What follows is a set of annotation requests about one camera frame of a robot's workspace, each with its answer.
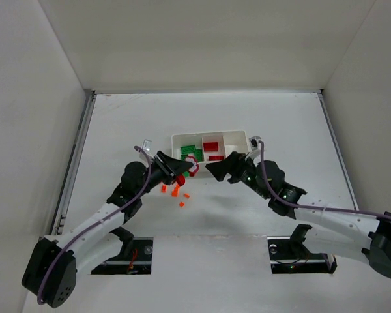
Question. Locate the red lego block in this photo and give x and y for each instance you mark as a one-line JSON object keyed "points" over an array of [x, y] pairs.
{"points": [[210, 147]]}

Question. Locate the red lego brick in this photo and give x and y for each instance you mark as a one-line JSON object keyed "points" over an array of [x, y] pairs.
{"points": [[215, 158]]}

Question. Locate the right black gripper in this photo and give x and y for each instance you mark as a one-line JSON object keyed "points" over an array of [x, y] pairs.
{"points": [[237, 167]]}

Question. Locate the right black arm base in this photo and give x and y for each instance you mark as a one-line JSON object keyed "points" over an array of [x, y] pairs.
{"points": [[288, 255]]}

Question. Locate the green flower lego stack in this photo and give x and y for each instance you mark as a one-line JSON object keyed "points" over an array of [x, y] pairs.
{"points": [[195, 166]]}

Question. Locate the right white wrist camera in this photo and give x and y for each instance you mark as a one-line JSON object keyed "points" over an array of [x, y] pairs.
{"points": [[254, 142]]}

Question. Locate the green lego pieces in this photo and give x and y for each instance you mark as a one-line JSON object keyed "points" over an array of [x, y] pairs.
{"points": [[198, 155]]}

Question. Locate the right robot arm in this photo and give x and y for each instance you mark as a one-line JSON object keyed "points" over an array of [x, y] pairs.
{"points": [[364, 237]]}

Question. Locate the white three-compartment container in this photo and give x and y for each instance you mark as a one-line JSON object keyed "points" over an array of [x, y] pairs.
{"points": [[228, 142]]}

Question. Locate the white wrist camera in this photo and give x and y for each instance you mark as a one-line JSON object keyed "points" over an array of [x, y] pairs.
{"points": [[146, 145], [254, 142]]}

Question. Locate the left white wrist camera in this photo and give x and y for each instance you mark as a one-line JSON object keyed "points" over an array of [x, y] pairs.
{"points": [[146, 145]]}

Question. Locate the green lego brick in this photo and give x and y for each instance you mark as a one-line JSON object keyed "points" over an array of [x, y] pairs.
{"points": [[188, 149]]}

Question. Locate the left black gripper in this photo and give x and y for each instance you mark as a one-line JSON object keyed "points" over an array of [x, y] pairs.
{"points": [[163, 165]]}

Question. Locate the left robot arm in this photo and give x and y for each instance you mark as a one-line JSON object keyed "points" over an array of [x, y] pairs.
{"points": [[55, 264]]}

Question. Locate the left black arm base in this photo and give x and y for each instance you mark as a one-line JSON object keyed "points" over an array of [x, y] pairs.
{"points": [[133, 258]]}

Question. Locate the orange lego brick cluster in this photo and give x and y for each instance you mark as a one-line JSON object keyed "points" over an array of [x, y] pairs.
{"points": [[165, 188]]}

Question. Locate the red curved lego piece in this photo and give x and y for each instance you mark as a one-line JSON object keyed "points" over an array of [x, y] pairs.
{"points": [[180, 180]]}

